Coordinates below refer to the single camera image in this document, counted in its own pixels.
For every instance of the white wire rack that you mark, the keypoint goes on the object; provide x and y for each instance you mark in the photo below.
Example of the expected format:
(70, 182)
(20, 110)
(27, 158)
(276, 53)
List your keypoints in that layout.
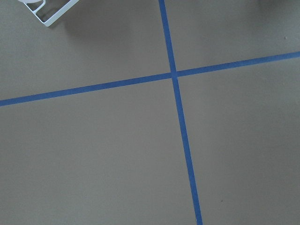
(49, 11)

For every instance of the white paper roll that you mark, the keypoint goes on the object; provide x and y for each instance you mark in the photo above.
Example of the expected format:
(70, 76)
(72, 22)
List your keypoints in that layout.
(29, 1)

